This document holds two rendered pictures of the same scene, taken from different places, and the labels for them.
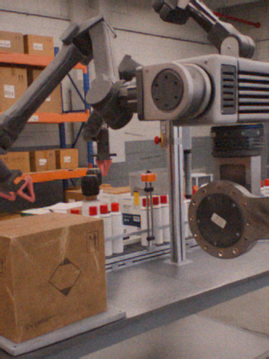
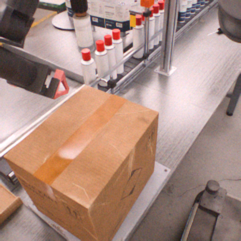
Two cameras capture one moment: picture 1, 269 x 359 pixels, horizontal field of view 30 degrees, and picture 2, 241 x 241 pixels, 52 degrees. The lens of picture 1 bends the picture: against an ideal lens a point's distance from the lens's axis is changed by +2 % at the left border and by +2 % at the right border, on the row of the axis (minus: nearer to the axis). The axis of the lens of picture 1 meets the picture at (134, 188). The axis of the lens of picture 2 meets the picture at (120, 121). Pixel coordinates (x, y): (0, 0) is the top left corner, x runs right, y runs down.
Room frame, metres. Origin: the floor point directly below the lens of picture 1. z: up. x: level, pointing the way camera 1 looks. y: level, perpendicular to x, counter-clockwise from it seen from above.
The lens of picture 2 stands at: (1.00, 0.28, 1.55)
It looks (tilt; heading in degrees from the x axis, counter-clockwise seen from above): 45 degrees down; 349
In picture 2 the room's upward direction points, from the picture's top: 4 degrees counter-clockwise
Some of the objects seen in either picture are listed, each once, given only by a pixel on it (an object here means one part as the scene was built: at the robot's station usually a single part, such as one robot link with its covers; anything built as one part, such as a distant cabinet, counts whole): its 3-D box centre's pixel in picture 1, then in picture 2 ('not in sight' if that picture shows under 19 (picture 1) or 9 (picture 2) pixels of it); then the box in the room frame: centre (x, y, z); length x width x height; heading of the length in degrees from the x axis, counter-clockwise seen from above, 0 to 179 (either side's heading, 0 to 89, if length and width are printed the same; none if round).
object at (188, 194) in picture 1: (187, 173); not in sight; (2.11, -0.23, 1.18); 0.04 x 0.04 x 0.21
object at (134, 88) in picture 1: (140, 95); not in sight; (1.22, -0.02, 1.45); 0.09 x 0.08 x 0.12; 138
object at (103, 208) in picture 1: (105, 230); (110, 58); (1.94, 0.13, 0.98); 0.05 x 0.05 x 0.20
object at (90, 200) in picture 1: (91, 207); (82, 22); (2.25, 0.20, 1.03); 0.09 x 0.09 x 0.30
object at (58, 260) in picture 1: (38, 269); (93, 164); (1.41, 0.28, 0.99); 0.30 x 0.24 x 0.27; 134
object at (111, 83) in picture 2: not in sight; (108, 90); (1.82, 0.16, 0.91); 0.07 x 0.03 x 0.16; 40
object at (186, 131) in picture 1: (174, 126); not in sight; (2.09, -0.18, 1.38); 0.17 x 0.10 x 0.19; 5
